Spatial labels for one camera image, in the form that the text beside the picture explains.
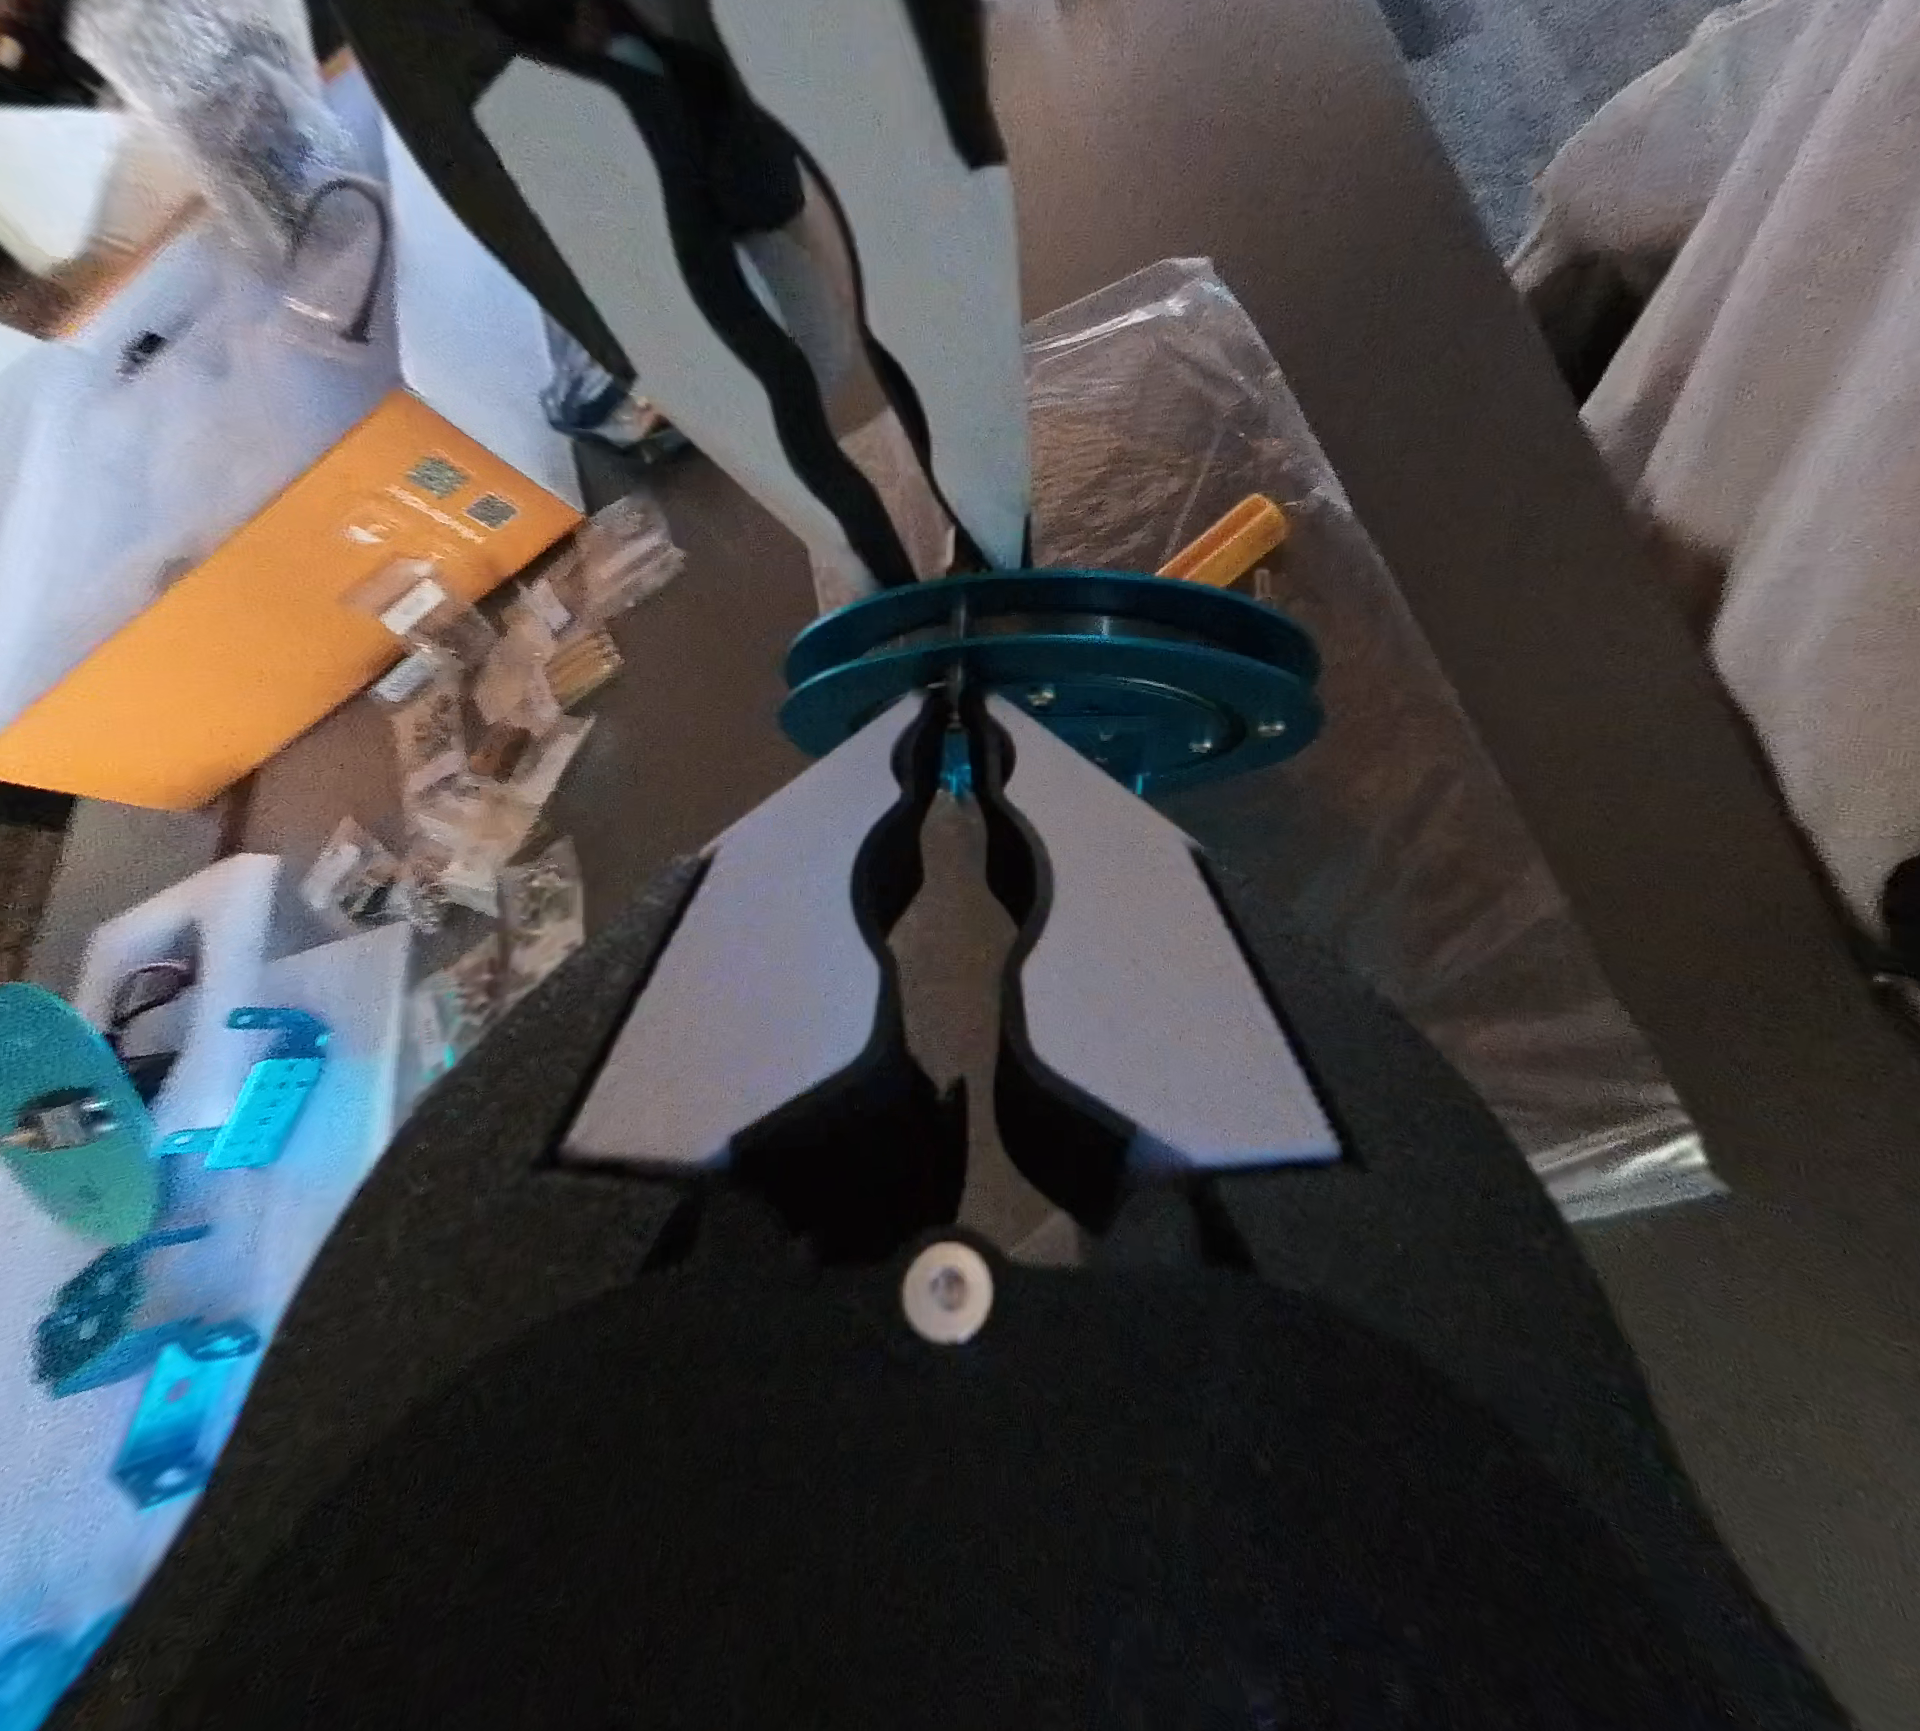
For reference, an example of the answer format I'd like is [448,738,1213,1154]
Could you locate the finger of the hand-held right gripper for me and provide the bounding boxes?
[468,58,922,597]
[701,0,1036,574]

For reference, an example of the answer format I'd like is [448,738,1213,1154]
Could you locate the bubble wrap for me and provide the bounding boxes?
[59,0,370,308]

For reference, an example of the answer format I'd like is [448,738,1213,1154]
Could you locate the small blue U-shaped bracket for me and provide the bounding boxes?
[112,1319,264,1512]

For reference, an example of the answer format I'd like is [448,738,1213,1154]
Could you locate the white foam sheet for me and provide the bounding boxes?
[0,853,413,1731]

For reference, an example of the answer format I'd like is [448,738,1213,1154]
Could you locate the pile of small screw bags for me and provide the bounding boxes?
[300,494,692,1074]

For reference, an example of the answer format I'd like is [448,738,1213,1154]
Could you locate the yellow-handled screwdriver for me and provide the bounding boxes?
[1155,494,1293,590]

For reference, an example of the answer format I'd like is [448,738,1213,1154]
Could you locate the large clear plastic bag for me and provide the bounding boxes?
[1020,257,1726,1224]

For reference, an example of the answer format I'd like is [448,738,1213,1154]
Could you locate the black cable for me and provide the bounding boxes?
[105,958,204,1074]

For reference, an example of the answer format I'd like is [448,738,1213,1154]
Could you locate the blue semicircular metal plate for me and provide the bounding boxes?
[0,981,165,1248]

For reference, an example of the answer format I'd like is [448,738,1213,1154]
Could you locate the dark blue folded bracket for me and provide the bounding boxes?
[34,1225,215,1401]

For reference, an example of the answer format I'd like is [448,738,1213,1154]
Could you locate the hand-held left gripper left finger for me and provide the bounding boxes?
[556,689,968,1265]

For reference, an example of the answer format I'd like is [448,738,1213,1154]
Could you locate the black curved band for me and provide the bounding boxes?
[281,174,406,349]

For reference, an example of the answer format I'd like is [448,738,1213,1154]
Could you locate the black antistatic bag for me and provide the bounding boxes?
[540,320,695,465]

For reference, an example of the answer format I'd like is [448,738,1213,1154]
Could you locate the blue round metal turntable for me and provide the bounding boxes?
[778,568,1326,804]

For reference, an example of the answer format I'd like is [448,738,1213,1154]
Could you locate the orange and white cardboard box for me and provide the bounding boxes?
[0,97,588,815]

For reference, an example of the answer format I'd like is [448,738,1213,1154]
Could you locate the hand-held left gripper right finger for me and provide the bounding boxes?
[972,694,1345,1237]

